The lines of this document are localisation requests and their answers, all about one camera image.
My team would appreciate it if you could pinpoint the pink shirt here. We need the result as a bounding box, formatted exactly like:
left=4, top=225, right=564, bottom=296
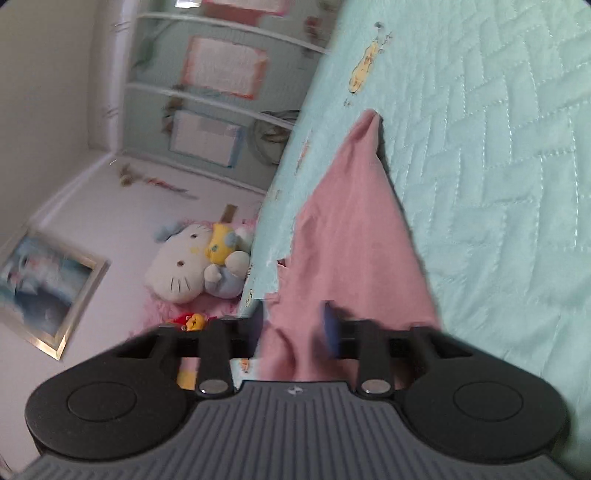
left=255, top=109, right=445, bottom=385

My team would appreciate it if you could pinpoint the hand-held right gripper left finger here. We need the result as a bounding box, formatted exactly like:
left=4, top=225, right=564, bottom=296
left=113, top=302, right=267, bottom=400

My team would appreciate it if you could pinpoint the pink framed poster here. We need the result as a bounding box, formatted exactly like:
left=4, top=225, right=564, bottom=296
left=202, top=0, right=293, bottom=18

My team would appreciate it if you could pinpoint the red plush doll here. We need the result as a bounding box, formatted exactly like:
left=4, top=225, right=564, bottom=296
left=165, top=312, right=219, bottom=333

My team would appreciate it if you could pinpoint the framed picture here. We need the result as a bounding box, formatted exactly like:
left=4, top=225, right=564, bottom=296
left=0, top=225, right=112, bottom=361

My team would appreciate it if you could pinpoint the blue framed poster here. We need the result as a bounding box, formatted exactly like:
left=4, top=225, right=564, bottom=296
left=167, top=110, right=246, bottom=170

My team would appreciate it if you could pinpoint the grey sliding door wardrobe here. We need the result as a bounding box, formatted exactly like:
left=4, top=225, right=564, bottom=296
left=87, top=0, right=343, bottom=195

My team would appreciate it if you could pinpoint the white cat plush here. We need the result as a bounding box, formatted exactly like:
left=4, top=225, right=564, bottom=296
left=144, top=220, right=256, bottom=305

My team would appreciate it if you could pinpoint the small yellow plush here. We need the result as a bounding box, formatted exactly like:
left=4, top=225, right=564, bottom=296
left=202, top=222, right=242, bottom=267

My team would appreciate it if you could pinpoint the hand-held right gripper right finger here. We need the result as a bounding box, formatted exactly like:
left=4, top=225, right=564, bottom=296
left=322, top=300, right=474, bottom=400

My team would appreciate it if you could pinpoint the hanging wall ornament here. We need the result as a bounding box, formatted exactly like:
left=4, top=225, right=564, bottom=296
left=117, top=163, right=200, bottom=201

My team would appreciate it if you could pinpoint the orange framed poster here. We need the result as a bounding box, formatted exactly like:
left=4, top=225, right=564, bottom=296
left=179, top=35, right=269, bottom=101

